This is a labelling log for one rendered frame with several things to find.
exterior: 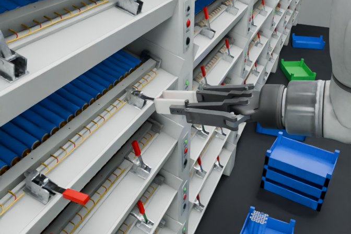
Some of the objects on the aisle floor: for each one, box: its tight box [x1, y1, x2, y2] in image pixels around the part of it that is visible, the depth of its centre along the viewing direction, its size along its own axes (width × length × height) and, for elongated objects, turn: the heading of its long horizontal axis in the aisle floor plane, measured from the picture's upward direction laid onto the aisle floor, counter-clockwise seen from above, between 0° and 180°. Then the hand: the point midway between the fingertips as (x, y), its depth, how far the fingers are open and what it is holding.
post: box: [223, 0, 257, 176], centre depth 145 cm, size 20×9×174 cm, turn 66°
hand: (175, 102), depth 64 cm, fingers open, 3 cm apart
